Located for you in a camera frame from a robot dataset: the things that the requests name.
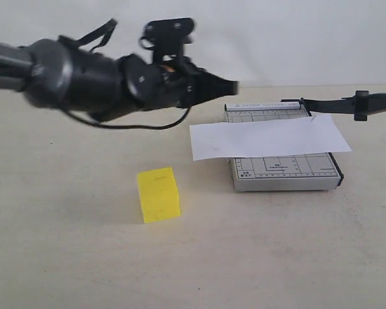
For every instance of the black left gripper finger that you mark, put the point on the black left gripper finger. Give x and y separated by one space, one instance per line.
208 86

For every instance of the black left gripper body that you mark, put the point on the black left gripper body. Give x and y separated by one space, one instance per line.
153 86

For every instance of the yellow foam cube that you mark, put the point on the yellow foam cube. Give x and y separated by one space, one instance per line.
158 195

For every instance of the white paper sheet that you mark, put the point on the white paper sheet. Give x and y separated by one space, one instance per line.
288 137

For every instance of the black cutter blade arm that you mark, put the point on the black cutter blade arm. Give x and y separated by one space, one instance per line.
361 105

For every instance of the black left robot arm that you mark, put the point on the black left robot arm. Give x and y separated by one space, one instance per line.
60 75

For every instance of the grey paper cutter base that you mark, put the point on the grey paper cutter base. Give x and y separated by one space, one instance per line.
313 172

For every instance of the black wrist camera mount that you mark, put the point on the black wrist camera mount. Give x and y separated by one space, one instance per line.
166 39

